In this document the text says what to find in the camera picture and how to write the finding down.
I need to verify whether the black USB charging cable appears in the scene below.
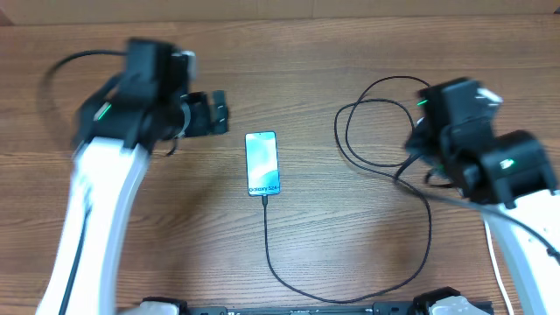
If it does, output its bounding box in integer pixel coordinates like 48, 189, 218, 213
261, 74, 438, 305

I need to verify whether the cardboard backdrop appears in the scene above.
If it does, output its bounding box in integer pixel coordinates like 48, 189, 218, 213
1, 0, 559, 25

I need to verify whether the blue Galaxy smartphone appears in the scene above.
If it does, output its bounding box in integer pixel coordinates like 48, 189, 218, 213
245, 131, 281, 196

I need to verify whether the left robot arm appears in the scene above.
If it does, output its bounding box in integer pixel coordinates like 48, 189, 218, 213
37, 38, 228, 314

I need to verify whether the white power strip cord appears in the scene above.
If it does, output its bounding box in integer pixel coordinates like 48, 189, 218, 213
482, 218, 515, 315

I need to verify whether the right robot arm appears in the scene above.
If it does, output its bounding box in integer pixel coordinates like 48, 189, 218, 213
405, 78, 559, 314

